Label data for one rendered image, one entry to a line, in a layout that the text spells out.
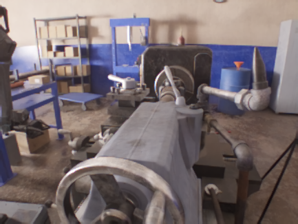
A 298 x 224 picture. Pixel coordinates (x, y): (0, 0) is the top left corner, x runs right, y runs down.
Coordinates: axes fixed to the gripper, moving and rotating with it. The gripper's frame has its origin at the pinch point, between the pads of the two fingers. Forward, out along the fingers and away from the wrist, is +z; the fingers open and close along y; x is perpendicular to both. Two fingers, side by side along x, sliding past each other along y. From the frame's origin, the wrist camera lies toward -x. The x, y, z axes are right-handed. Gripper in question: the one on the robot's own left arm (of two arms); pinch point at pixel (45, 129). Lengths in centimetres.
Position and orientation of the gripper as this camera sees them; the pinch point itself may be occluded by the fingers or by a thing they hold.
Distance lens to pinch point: 117.9
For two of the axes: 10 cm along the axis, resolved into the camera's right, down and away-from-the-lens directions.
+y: 2.0, -4.6, 8.6
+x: 0.3, 8.8, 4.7
